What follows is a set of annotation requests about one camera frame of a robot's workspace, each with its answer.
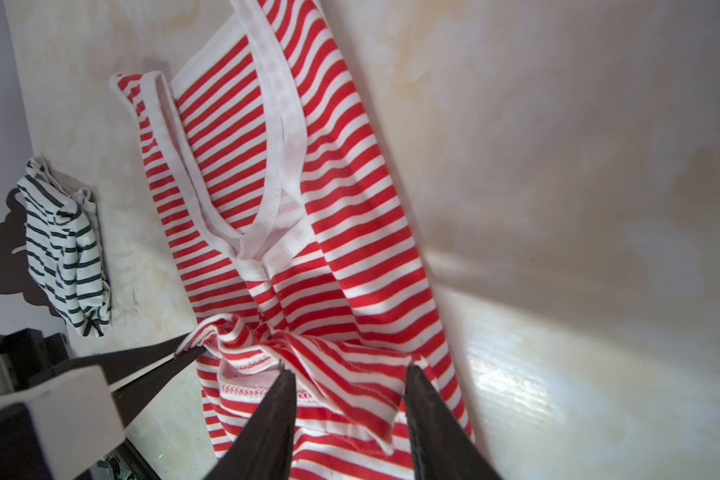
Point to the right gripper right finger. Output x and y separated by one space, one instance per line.
440 447

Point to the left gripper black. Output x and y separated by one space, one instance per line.
28 358

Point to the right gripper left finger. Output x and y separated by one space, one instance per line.
264 448

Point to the black white striped tank top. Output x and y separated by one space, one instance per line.
64 251

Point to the red white striped tank top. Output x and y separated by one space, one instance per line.
290 241

